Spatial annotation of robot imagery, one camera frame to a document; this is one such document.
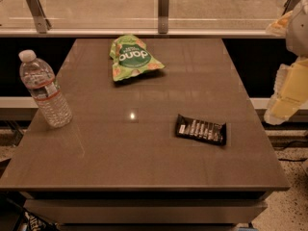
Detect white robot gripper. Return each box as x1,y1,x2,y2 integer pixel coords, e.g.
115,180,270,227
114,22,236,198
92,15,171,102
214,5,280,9
264,0,308,125

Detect black rxbar chocolate bar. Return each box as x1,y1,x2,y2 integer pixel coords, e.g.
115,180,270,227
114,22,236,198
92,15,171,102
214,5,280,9
175,115,227,146

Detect green rice chip bag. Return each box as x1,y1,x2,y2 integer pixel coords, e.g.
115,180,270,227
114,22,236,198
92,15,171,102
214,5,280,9
110,35,165,82

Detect glass railing panel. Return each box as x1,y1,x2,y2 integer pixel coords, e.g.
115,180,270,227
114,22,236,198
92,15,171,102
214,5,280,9
0,0,288,30

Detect clear plastic water bottle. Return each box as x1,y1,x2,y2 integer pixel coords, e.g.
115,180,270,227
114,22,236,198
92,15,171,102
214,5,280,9
18,50,72,128

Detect dark snack box under table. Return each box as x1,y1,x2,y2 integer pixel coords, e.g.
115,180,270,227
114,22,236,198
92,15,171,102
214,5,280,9
13,211,60,231

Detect right metal railing bracket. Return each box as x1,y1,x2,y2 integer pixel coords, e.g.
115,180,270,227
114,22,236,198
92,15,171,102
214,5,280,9
282,0,307,16

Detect metal railing bracket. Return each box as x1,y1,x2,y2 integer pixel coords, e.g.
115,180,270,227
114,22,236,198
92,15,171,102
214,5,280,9
26,0,52,34
282,0,307,16
158,0,169,34

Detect black cable on floor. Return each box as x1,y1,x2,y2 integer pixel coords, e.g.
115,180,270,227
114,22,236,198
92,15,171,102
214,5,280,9
274,140,308,163

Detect middle metal railing bracket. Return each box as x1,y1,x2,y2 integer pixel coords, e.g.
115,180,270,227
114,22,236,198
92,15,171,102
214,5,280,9
158,0,169,34

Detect left metal railing bracket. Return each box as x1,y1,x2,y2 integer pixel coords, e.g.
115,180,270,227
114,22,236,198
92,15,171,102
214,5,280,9
26,0,52,34

